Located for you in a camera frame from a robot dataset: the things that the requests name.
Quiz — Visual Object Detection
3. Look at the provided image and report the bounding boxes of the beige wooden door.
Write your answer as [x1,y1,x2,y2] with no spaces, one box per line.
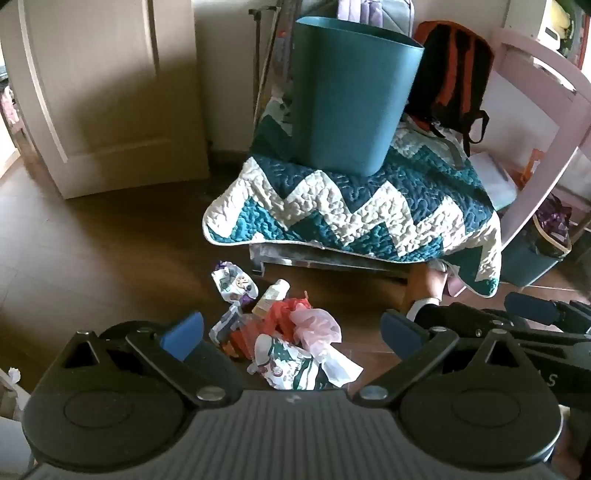
[0,0,214,200]

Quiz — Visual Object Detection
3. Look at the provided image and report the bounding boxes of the white cloth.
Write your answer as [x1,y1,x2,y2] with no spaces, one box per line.
[470,151,522,209]

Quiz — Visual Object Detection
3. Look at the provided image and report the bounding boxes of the green white printed wrapper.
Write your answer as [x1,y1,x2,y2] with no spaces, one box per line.
[247,333,334,392]

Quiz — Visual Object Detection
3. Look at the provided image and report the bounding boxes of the orange black backpack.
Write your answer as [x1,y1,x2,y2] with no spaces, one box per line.
[405,19,496,158]

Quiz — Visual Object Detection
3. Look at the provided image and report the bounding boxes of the pink plastic bag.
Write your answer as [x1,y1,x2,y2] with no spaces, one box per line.
[288,308,343,357]

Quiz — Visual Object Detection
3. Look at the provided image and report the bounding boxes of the purple grey backpack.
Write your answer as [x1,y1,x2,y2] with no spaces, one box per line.
[336,0,416,37]

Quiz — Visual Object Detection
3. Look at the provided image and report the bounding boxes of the person's leg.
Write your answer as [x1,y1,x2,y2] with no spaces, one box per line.
[405,267,462,329]

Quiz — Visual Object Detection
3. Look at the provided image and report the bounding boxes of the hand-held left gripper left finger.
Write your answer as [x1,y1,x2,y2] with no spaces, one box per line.
[55,312,244,409]

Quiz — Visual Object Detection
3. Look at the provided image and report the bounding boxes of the orange packet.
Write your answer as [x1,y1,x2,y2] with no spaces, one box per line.
[516,148,546,188]

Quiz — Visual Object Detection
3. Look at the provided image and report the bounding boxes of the small cream bottle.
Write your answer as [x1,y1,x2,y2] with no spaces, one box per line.
[252,279,291,319]

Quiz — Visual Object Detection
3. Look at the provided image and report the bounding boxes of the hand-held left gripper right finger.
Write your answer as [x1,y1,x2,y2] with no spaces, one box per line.
[353,309,534,409]

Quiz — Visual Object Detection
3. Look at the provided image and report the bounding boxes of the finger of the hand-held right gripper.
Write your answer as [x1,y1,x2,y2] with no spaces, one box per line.
[455,308,573,344]
[504,292,591,333]

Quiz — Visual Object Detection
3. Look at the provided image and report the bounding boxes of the white purple printed snack wrapper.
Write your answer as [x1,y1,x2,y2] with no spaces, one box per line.
[211,261,260,305]

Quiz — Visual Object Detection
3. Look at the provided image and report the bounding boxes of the purple bag with cream trim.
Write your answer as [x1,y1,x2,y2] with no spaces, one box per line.
[531,194,574,259]

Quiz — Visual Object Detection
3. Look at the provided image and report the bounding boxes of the clear white plastic wrapper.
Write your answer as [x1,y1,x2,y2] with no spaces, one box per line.
[318,345,365,388]

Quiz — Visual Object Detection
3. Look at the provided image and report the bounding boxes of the pink clothes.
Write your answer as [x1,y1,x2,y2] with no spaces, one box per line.
[0,83,25,136]

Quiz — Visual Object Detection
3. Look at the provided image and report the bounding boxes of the teal storage box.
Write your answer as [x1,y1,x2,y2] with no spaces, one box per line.
[501,222,561,289]

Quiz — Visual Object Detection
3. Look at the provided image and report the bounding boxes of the red plastic bag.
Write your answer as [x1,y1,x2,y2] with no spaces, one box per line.
[269,295,312,346]

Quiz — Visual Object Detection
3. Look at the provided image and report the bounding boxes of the teal white zigzag quilt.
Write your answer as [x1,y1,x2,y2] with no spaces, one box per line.
[202,99,504,297]

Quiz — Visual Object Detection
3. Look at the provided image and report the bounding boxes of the teal plastic bin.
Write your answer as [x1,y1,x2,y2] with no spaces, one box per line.
[290,16,426,177]

